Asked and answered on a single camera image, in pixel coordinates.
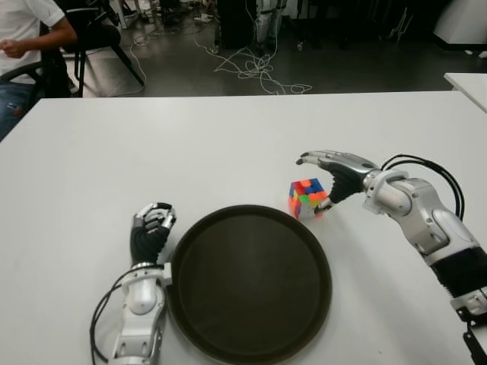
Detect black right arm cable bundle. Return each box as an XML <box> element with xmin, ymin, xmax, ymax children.
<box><xmin>380</xmin><ymin>153</ymin><xmax>466</xmax><ymax>220</ymax></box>

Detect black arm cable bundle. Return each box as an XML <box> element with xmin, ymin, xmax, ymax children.
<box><xmin>89</xmin><ymin>268</ymin><xmax>138</xmax><ymax>362</ymax></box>
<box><xmin>380</xmin><ymin>153</ymin><xmax>466</xmax><ymax>220</ymax></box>

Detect white side table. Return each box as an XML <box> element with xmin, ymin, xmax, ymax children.
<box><xmin>443</xmin><ymin>72</ymin><xmax>487</xmax><ymax>114</ymax></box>

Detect black left arm cable bundle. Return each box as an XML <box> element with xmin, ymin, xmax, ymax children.
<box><xmin>89</xmin><ymin>268</ymin><xmax>138</xmax><ymax>362</ymax></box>

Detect black folded metal stands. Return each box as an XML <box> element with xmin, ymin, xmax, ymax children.
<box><xmin>386</xmin><ymin>2</ymin><xmax>415</xmax><ymax>43</ymax></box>

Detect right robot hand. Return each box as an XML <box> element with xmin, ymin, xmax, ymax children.
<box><xmin>294</xmin><ymin>149</ymin><xmax>381</xmax><ymax>216</ymax></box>

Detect dark brown round plate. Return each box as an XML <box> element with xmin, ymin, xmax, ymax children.
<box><xmin>170</xmin><ymin>204</ymin><xmax>333</xmax><ymax>365</ymax></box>

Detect tangled white floor cable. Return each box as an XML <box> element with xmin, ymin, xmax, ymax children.
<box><xmin>193</xmin><ymin>36</ymin><xmax>314</xmax><ymax>96</ymax></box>

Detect black wheeled cabinet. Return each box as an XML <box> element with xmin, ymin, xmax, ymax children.
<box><xmin>217</xmin><ymin>0</ymin><xmax>259</xmax><ymax>50</ymax></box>

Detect thin white cable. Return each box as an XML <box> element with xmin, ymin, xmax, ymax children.
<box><xmin>129</xmin><ymin>32</ymin><xmax>167</xmax><ymax>79</ymax></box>

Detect black chair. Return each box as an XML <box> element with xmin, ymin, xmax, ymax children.
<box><xmin>37</xmin><ymin>0</ymin><xmax>146</xmax><ymax>99</ymax></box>

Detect multicoloured Rubik's cube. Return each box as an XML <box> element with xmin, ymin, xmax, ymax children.
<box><xmin>290</xmin><ymin>177</ymin><xmax>329</xmax><ymax>221</ymax></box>

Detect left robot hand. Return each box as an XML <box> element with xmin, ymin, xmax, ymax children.
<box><xmin>129</xmin><ymin>201</ymin><xmax>178</xmax><ymax>266</ymax></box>

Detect person in white shirt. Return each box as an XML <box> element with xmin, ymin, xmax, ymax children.
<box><xmin>0</xmin><ymin>0</ymin><xmax>79</xmax><ymax>141</ymax></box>

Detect white cabinet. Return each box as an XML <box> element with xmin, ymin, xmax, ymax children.
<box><xmin>433</xmin><ymin>0</ymin><xmax>487</xmax><ymax>52</ymax></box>

